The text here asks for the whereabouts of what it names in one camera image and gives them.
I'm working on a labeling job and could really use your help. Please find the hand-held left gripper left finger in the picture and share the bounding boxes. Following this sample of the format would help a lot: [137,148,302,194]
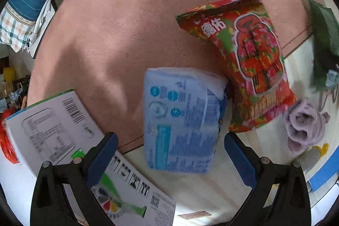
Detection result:
[30,132,119,226]

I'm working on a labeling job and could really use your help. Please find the blue plaid fabric bag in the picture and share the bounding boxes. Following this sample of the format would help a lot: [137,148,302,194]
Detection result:
[0,0,56,53]

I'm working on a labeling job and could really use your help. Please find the green cloth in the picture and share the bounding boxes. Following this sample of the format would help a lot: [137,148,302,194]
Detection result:
[304,0,339,90]

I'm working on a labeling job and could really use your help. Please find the blue tissue pack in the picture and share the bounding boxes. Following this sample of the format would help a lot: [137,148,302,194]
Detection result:
[143,66,229,174]

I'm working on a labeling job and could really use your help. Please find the pink carpet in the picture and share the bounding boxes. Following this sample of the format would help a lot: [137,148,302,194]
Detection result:
[27,0,329,155]

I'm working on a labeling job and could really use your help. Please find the white cardboard box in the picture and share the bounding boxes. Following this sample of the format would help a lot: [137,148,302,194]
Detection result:
[2,89,177,226]

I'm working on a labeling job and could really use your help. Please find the red floral snack bag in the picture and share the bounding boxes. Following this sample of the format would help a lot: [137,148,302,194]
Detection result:
[175,0,297,133]

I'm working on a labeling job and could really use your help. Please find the red plastic bag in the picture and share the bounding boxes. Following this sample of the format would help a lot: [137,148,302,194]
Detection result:
[0,107,20,164]

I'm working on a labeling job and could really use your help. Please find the yellow container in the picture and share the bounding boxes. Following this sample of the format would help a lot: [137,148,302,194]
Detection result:
[3,68,15,82]

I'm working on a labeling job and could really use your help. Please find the grey roller with yellow handle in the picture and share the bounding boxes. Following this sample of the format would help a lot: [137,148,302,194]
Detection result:
[297,143,329,175]

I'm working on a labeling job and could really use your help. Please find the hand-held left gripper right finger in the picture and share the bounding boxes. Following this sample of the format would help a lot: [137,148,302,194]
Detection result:
[224,132,312,226]

